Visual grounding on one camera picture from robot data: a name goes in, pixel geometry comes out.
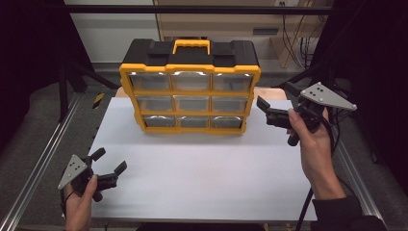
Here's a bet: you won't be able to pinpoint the wooden table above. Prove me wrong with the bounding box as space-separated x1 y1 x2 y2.
115 86 287 101

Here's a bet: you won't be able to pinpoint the black curtain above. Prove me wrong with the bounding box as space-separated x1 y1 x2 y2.
0 0 95 148
309 0 408 196

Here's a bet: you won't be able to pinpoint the black floor cables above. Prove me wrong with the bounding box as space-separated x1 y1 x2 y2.
331 81 354 155

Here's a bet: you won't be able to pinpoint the person's right hand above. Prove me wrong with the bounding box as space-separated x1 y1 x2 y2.
287 107 347 200

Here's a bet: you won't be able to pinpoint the thin black left gripper cable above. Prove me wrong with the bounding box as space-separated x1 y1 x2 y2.
59 188 77 217

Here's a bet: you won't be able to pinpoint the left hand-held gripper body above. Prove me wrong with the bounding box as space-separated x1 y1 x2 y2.
57 154 119 203

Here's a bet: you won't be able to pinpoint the black horizontal bar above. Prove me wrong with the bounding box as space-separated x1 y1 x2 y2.
64 4 333 15

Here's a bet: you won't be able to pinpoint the person's left hand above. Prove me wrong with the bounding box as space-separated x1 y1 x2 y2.
64 174 99 231

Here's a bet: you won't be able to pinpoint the hanging background cables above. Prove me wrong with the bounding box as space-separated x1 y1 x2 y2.
280 13 320 69

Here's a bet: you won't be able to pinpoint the aluminium frame rail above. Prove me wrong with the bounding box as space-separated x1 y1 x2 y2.
0 92 83 231
333 138 384 222

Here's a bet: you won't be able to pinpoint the beige wooden cabinet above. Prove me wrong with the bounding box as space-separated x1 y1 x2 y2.
153 0 335 69

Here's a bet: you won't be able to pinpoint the yellow black drawer organizer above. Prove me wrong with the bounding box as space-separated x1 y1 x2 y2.
118 38 262 136

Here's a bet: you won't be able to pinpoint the white table sheet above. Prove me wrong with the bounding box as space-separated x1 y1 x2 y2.
62 96 319 224

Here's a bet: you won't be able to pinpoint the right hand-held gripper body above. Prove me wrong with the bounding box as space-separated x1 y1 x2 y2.
265 81 358 147

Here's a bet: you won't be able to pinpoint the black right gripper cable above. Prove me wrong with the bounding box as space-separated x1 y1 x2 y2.
293 109 364 231

